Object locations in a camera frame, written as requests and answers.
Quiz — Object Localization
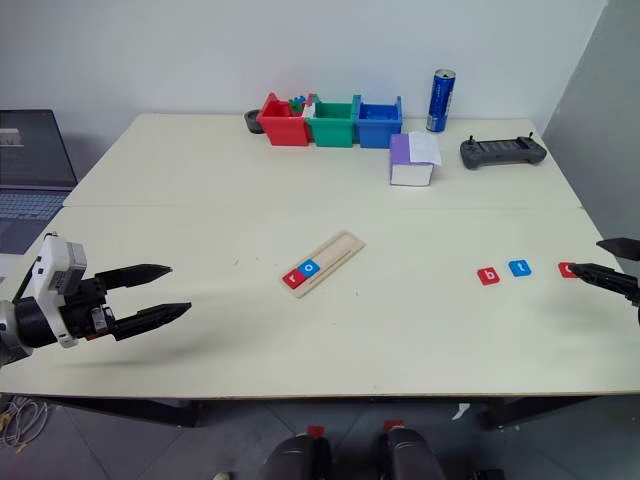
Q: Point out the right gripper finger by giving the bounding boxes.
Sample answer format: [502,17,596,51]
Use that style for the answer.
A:
[569,262,640,306]
[596,237,640,262]

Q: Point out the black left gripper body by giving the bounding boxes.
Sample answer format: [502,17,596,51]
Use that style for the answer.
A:
[59,273,122,344]

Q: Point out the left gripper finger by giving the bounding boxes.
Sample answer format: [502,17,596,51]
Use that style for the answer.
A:
[94,263,174,292]
[112,301,194,343]

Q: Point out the wooden letter tray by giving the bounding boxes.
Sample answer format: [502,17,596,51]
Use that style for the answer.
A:
[279,230,367,301]

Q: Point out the dark grey laptop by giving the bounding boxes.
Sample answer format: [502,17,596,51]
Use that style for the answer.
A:
[0,109,79,256]

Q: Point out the grey handheld controller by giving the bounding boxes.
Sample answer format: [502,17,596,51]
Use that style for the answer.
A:
[459,132,548,172]

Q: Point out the black round dish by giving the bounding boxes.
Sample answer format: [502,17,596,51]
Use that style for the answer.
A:
[243,109,267,136]

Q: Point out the red plastic bin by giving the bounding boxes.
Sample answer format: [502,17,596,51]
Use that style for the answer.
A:
[256,92,313,148]

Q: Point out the dark rounded shape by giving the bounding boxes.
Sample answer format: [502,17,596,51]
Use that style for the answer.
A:
[259,433,332,480]
[378,427,447,480]

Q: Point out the white paper sheet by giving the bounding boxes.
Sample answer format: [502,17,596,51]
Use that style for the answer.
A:
[408,131,444,168]

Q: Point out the purple and white box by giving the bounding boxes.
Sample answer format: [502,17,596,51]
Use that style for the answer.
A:
[389,133,436,188]

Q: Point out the blue drink can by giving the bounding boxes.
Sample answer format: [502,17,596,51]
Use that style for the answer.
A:
[425,68,458,134]

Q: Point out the green plastic bin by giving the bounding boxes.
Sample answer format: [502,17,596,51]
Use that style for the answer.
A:
[305,94,358,149]

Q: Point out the blue plastic bin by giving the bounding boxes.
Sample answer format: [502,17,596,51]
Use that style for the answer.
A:
[353,94,405,150]

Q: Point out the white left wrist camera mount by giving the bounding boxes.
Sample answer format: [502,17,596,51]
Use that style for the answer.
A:
[22,232,89,350]

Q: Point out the tangled light cables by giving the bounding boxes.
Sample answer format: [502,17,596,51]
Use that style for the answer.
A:
[0,394,52,450]

